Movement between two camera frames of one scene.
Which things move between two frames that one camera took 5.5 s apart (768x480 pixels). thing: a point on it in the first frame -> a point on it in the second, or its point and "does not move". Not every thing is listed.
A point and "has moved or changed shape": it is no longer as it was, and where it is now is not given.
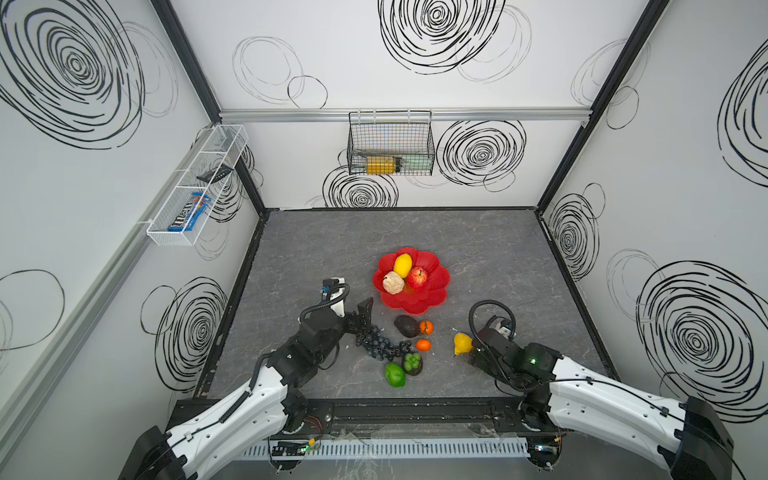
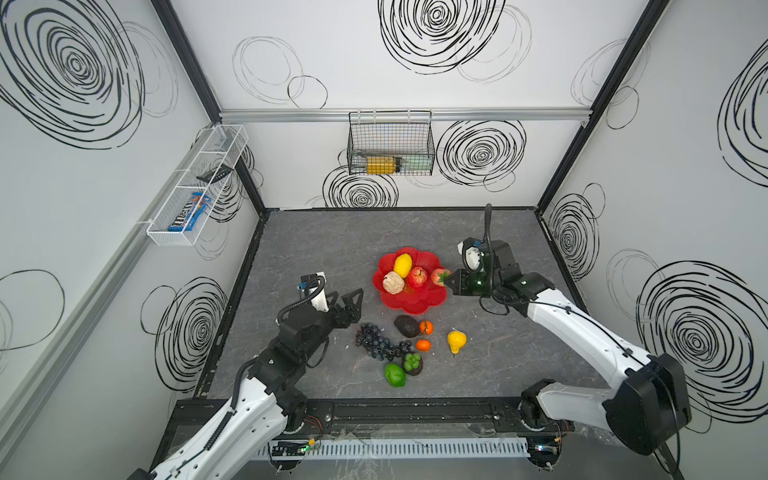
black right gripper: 480,354 -> 466,282
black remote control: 216,174 does not move
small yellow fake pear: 462,344 has moved or changed shape
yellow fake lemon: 403,264 does not move
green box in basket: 415,164 does not move
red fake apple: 417,276 does not move
